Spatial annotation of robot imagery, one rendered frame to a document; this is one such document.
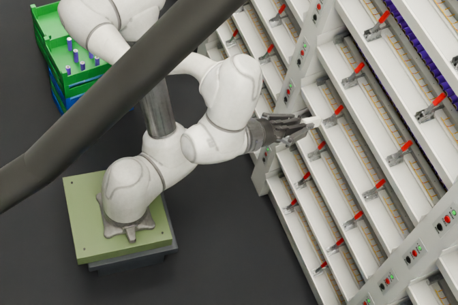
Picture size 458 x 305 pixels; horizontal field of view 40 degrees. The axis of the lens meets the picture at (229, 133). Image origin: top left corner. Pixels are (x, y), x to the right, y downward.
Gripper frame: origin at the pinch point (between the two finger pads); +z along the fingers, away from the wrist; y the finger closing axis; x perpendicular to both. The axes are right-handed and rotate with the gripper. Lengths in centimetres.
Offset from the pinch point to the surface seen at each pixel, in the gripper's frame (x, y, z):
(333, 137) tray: -11.7, -3.4, 18.5
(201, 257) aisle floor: -90, -29, 9
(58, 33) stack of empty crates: -52, -139, -9
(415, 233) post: -8.2, 38.8, 7.5
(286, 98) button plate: -16.6, -30.8, 23.5
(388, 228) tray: -19.6, 28.1, 15.8
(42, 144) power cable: 65, 63, -108
